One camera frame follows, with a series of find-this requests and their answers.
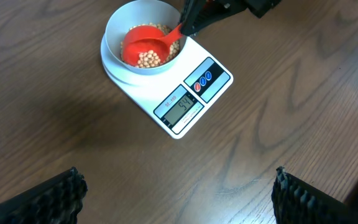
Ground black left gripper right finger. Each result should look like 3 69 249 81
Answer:
272 167 358 224

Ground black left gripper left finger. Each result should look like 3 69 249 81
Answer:
0 167 88 224

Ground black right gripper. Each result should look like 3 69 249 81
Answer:
179 0 282 36

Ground red measuring scoop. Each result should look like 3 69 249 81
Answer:
122 24 183 66

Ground soybeans in bowl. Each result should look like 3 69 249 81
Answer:
121 26 180 68

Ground grey round bowl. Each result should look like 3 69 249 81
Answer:
104 0 180 75

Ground white digital kitchen scale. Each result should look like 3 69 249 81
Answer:
101 37 233 139

